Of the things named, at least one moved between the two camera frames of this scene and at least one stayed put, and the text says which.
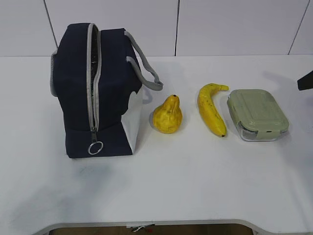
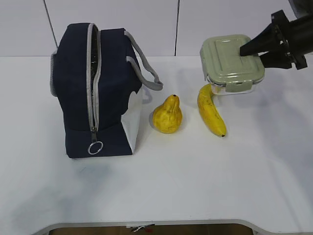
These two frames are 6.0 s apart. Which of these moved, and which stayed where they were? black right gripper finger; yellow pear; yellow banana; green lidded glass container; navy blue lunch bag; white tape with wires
Moved: green lidded glass container; black right gripper finger
Stayed: white tape with wires; navy blue lunch bag; yellow banana; yellow pear
